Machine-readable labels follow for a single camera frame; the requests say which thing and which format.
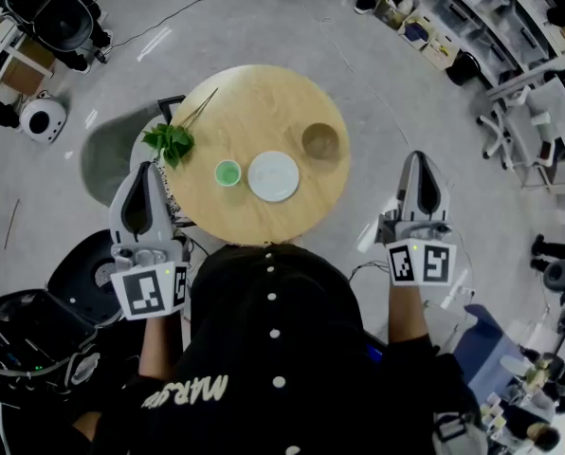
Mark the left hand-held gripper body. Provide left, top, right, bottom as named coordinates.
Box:
left=109, top=235, right=192, bottom=321

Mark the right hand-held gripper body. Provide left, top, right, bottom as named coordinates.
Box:
left=375, top=209, right=458, bottom=287

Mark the green cup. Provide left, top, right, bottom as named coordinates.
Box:
left=214, top=159, right=243, bottom=189

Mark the brown bowl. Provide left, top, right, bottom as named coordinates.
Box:
left=301, top=121, right=341, bottom=159

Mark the white plate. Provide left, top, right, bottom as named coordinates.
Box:
left=246, top=151, right=301, bottom=204

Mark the person's left forearm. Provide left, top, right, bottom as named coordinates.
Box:
left=137, top=313, right=185, bottom=381

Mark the person's right forearm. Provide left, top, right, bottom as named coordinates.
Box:
left=386, top=280, right=431, bottom=346

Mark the black-white patterned seat cushion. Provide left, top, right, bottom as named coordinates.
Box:
left=154, top=156, right=180, bottom=218

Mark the grey shell chair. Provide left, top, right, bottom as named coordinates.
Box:
left=80, top=95, right=189, bottom=229

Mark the green leafy plant sprig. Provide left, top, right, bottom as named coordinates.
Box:
left=141, top=87, right=220, bottom=170

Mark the black hard-shell backpack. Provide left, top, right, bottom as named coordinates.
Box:
left=0, top=228, right=144, bottom=397
left=2, top=0, right=95, bottom=52

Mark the blue cloth-covered table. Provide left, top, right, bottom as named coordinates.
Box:
left=452, top=303, right=525, bottom=400

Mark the white office chair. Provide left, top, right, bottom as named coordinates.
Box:
left=476, top=76, right=565, bottom=190

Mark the white round shell case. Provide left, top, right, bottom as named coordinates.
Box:
left=19, top=96, right=69, bottom=144

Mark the black waste bin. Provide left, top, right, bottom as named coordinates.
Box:
left=446, top=50, right=482, bottom=87

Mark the small open storage box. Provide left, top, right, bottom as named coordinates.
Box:
left=422, top=35, right=460, bottom=71
left=398, top=14, right=437, bottom=49

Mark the round wooden table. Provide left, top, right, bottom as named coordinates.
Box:
left=161, top=64, right=351, bottom=246

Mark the person's black buttoned shirt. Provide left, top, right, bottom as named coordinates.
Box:
left=73, top=242, right=483, bottom=455

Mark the cluttered white desk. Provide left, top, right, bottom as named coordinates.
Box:
left=481, top=343, right=565, bottom=455

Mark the white metal storage shelf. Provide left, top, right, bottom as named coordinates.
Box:
left=419, top=0, right=565, bottom=89

